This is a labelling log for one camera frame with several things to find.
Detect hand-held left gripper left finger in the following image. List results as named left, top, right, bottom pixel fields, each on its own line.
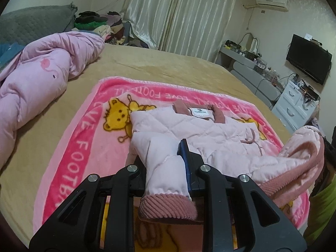
left=29, top=164, right=147, bottom=252

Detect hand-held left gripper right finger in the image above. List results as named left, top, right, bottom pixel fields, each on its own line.
left=177, top=139, right=307, bottom=252

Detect pink quilted jacket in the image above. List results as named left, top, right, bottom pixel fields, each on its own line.
left=128, top=100, right=326, bottom=222

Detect pile of clothes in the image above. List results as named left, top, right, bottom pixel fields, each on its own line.
left=75, top=10, right=132, bottom=45

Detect person's green clothing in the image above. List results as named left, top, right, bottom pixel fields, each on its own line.
left=303, top=184, right=336, bottom=239

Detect pink printed blanket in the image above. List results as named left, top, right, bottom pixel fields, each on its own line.
left=33, top=77, right=311, bottom=238

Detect white drawer cabinet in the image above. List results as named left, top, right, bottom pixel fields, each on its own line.
left=272, top=80, right=321, bottom=137

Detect bed with beige sheet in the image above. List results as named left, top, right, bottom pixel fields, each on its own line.
left=0, top=43, right=292, bottom=247

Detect black television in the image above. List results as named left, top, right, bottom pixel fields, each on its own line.
left=286, top=34, right=332, bottom=86

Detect grey desk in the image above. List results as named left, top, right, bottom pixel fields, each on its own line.
left=219, top=45, right=263, bottom=71

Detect pink duvet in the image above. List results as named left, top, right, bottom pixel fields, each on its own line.
left=0, top=31, right=105, bottom=171

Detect white curtains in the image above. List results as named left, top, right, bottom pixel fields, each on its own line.
left=123, top=0, right=240, bottom=63

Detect white air conditioner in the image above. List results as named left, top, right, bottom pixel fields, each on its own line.
left=256, top=0, right=290, bottom=12

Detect dark patterned cloth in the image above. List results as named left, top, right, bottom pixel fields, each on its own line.
left=0, top=42, right=23, bottom=67

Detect grey quilted pillow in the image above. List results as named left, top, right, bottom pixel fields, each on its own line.
left=0, top=3, right=78, bottom=45

